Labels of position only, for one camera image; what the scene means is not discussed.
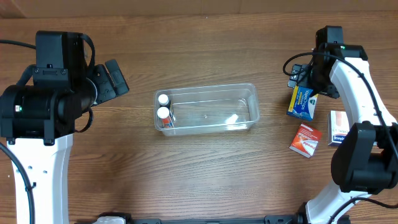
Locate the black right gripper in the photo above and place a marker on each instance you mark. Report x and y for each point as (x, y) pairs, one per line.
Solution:
(301, 79)

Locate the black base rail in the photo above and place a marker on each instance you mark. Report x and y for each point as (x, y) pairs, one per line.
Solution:
(115, 217)

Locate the dark bottle white cap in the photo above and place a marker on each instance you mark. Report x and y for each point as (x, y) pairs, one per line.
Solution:
(164, 101)

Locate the clear plastic container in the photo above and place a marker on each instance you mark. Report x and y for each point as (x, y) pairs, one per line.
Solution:
(209, 109)

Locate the red orange medicine box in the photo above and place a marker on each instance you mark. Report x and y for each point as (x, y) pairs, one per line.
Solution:
(306, 140)

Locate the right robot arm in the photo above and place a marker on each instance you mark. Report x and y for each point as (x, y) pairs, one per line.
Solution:
(365, 163)

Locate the white bandage box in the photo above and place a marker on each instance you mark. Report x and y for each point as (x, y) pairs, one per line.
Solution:
(338, 127)

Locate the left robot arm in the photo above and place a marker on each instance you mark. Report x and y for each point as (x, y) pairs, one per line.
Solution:
(38, 117)

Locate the blue yellow VapoDrops box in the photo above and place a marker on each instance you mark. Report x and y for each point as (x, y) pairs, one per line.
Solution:
(302, 104)

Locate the orange bottle white cap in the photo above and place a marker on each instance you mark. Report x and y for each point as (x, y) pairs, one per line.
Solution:
(164, 114)

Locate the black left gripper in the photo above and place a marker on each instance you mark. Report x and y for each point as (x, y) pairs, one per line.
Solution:
(109, 84)

